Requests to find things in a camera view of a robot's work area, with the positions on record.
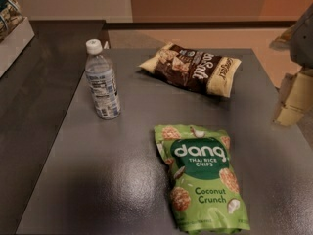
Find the brown chip bag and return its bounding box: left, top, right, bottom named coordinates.
left=140, top=43, right=242, bottom=98

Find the white tray with snacks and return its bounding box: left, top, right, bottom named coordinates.
left=0, top=0, right=35, bottom=78

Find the clear plastic water bottle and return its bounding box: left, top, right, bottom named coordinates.
left=85, top=39, right=121, bottom=119

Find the green rice chip bag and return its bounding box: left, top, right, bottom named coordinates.
left=155, top=124, right=250, bottom=235

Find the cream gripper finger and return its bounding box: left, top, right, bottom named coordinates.
left=273, top=69, right=313, bottom=126
left=270, top=26, right=294, bottom=50

